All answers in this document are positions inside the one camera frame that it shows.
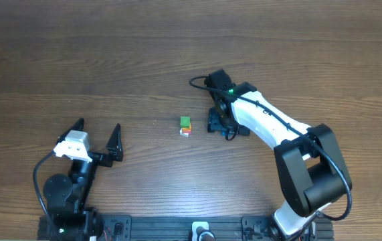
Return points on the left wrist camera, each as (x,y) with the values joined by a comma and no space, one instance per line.
(75,144)

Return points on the orange cube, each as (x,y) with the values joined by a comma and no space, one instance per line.
(187,130)

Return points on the mounting rail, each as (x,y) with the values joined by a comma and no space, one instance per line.
(164,229)

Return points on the white cube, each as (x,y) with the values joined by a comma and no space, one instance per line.
(184,134)

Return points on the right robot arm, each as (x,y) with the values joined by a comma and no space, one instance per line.
(261,117)

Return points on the green cube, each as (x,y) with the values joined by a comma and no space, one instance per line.
(185,121)

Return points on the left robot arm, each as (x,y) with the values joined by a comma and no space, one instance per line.
(57,192)

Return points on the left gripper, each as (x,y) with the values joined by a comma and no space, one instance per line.
(103,159)

